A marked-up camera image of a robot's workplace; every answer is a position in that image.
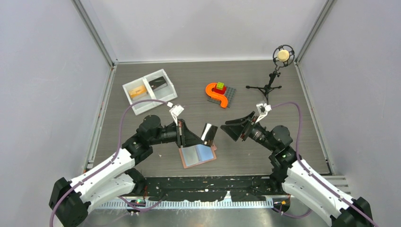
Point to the grey toy baseplate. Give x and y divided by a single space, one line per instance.
230 93

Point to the white two-compartment tray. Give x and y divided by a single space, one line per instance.
166 94

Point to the black card box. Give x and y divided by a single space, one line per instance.
158 83

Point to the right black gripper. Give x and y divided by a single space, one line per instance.
234 131

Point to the black tripod mic stand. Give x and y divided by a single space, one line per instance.
266 89

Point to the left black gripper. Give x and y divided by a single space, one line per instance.
184 137

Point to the orange S-shaped toy track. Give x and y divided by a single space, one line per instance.
220 97

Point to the microphone with shock mount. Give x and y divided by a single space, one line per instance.
283 56

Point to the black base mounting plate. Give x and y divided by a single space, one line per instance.
209 188

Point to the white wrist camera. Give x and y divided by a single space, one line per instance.
175 111
263 110

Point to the pink leather card holder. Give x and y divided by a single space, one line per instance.
196 155

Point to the orange card box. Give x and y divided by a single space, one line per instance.
138 92

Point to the red toy brick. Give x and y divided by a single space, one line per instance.
219 91

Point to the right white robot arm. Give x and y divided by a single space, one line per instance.
293 175

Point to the shiny dark credit card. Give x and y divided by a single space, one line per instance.
208 134

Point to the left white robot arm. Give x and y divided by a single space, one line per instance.
72 200

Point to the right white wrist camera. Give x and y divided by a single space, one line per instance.
263 110

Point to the aluminium frame rail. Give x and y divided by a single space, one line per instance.
225 203

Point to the green toy brick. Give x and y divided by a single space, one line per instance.
220 86

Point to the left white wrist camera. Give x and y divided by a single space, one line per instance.
175 111

